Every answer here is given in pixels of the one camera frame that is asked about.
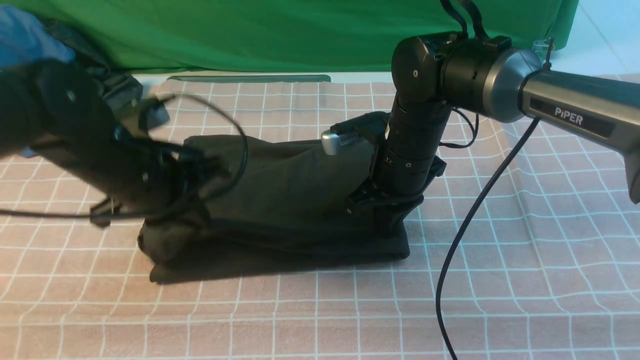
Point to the pink checkered tablecloth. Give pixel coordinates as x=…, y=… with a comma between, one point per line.
x=547, y=270

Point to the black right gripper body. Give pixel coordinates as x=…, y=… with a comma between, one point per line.
x=393, y=188

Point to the dark gray long-sleeved shirt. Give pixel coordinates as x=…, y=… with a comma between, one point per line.
x=287, y=214

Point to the metal binder clip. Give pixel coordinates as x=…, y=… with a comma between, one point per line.
x=543, y=47

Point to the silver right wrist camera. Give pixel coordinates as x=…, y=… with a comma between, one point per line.
x=346, y=133

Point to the dark gray crumpled garment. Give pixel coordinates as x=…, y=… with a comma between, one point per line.
x=87, y=56

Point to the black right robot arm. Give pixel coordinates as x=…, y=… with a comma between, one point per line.
x=436, y=73

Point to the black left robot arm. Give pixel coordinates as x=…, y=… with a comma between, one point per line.
x=76, y=140

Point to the green backdrop cloth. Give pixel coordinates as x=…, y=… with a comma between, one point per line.
x=291, y=36

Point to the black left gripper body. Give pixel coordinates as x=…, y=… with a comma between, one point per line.
x=151, y=179

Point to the blue crumpled garment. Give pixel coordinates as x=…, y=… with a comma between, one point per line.
x=30, y=40

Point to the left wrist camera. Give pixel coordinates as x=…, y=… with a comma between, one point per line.
x=125, y=96

